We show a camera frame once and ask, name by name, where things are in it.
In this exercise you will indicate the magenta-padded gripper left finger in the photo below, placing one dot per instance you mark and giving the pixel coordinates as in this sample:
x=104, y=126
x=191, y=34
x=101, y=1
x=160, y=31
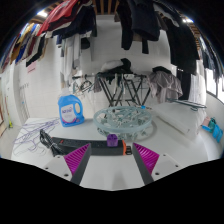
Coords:
x=56, y=164

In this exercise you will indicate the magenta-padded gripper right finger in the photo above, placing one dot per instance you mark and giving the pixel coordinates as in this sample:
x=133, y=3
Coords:
x=166, y=163

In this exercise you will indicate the purple charger block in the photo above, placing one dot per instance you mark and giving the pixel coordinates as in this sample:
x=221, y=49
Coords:
x=112, y=140

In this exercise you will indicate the black power strip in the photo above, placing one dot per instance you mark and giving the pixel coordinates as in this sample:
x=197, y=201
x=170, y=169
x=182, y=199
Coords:
x=80, y=144

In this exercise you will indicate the white pillow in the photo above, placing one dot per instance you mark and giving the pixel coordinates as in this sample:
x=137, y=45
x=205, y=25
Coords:
x=180, y=118

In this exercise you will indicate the blue detergent bottle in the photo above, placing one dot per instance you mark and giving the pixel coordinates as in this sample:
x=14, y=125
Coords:
x=70, y=111

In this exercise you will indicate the blue plastic basket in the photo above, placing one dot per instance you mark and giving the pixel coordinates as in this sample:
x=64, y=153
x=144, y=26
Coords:
x=216, y=131

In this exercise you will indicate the round pale green peg hanger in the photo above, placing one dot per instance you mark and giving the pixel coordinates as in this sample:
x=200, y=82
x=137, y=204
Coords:
x=123, y=121

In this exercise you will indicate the teal plastic bucket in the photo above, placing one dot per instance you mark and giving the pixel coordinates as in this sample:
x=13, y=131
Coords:
x=212, y=122

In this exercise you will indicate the grey garment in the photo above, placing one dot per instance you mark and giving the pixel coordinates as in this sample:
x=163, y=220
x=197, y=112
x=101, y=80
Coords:
x=166, y=85

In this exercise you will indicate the black folding drying rack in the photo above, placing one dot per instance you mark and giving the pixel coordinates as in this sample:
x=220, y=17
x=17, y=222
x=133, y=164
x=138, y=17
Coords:
x=115, y=90

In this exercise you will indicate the hanging white garments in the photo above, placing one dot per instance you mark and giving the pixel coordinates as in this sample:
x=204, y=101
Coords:
x=68, y=56

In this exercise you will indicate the white and black clothes pile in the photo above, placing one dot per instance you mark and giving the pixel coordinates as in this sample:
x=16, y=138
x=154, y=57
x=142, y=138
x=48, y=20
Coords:
x=115, y=65

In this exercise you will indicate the hanging dark garments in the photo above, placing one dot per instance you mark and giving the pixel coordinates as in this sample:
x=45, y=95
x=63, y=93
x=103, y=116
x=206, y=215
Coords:
x=140, y=20

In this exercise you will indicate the hanging colourful clothes row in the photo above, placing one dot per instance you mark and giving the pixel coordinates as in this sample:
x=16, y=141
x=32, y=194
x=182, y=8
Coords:
x=60, y=16

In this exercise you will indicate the ceiling light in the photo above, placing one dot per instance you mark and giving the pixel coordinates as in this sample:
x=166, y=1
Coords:
x=42, y=13

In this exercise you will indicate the pink wall sign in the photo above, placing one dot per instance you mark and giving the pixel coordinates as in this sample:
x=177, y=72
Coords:
x=31, y=66

